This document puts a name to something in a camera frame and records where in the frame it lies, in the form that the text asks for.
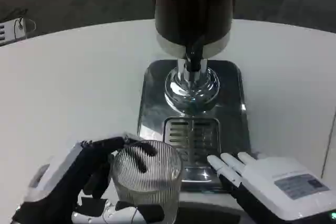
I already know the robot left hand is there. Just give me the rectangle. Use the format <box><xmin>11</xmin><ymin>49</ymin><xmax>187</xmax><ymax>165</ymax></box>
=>
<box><xmin>12</xmin><ymin>132</ymin><xmax>165</xmax><ymax>224</ymax></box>

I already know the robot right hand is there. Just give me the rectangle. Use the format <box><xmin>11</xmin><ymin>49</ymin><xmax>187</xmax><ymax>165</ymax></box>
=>
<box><xmin>206</xmin><ymin>151</ymin><xmax>336</xmax><ymax>221</ymax></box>

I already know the clear ribbed glass cup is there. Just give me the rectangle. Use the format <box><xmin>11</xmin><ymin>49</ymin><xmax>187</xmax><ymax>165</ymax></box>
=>
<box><xmin>109</xmin><ymin>140</ymin><xmax>183</xmax><ymax>210</ymax></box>

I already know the steel drip grid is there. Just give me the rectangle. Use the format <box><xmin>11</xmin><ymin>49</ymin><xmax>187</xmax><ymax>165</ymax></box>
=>
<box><xmin>163</xmin><ymin>116</ymin><xmax>221</xmax><ymax>167</ymax></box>

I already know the steel drip tray base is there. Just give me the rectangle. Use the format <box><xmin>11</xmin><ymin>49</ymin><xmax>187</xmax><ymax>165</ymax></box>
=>
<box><xmin>136</xmin><ymin>59</ymin><xmax>252</xmax><ymax>186</ymax></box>

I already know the black drink dispenser with tap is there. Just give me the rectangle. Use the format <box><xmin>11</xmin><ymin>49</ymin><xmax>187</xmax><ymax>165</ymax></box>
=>
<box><xmin>153</xmin><ymin>0</ymin><xmax>240</xmax><ymax>112</ymax></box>

